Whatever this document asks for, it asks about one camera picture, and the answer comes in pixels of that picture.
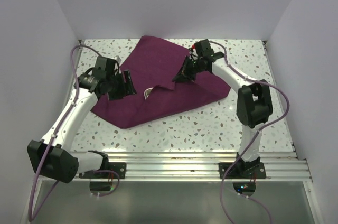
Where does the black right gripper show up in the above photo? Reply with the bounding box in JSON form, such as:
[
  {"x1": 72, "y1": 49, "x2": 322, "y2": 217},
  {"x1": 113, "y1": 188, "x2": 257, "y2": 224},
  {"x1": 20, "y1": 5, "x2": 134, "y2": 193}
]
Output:
[{"x1": 173, "y1": 55, "x2": 204, "y2": 83}]

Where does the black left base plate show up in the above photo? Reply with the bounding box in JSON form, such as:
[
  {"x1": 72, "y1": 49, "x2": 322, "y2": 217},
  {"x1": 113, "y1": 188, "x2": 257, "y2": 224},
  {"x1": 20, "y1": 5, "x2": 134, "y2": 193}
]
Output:
[{"x1": 78, "y1": 162, "x2": 127, "y2": 179}]

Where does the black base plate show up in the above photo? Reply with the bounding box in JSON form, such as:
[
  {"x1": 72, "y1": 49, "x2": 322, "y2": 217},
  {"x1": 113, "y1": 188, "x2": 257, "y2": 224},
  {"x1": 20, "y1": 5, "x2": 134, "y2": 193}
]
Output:
[
  {"x1": 78, "y1": 162, "x2": 127, "y2": 179},
  {"x1": 218, "y1": 162, "x2": 267, "y2": 180}
]

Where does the purple cloth mat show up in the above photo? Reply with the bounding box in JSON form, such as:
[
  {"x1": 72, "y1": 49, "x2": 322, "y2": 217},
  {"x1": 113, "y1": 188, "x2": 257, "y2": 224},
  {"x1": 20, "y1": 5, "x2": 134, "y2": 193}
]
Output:
[{"x1": 91, "y1": 36, "x2": 230, "y2": 128}]

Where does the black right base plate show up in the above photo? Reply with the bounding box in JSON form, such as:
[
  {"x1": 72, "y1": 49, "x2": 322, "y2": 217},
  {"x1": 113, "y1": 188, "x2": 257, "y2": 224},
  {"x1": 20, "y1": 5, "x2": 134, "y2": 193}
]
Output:
[{"x1": 218, "y1": 162, "x2": 267, "y2": 180}]

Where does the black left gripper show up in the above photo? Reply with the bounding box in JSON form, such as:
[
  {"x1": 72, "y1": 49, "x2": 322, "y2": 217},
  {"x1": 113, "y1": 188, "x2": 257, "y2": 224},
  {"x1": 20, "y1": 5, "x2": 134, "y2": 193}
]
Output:
[{"x1": 106, "y1": 69, "x2": 137, "y2": 101}]

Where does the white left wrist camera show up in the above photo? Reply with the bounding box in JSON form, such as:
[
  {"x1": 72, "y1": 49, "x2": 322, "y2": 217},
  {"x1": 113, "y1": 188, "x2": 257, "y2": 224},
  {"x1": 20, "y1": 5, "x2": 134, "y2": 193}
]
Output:
[{"x1": 114, "y1": 55, "x2": 121, "y2": 64}]

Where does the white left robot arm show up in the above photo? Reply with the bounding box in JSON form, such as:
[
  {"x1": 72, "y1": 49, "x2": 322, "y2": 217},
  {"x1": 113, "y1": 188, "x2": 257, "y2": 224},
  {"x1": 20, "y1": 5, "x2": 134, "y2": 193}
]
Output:
[{"x1": 27, "y1": 56, "x2": 136, "y2": 183}]

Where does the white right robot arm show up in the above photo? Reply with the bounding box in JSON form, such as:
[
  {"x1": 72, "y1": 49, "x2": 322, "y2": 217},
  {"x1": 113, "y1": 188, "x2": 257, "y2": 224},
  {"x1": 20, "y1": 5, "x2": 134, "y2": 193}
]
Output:
[{"x1": 173, "y1": 39, "x2": 273, "y2": 178}]

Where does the aluminium rail frame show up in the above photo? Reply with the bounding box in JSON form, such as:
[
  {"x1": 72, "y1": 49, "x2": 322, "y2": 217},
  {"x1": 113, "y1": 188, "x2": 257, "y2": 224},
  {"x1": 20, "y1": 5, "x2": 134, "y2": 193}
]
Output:
[{"x1": 20, "y1": 39, "x2": 317, "y2": 224}]

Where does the steel instrument tray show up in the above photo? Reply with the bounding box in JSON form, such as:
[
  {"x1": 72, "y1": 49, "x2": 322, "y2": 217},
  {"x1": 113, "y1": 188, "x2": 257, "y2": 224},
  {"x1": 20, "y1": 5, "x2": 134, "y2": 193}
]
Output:
[{"x1": 144, "y1": 88, "x2": 153, "y2": 100}]

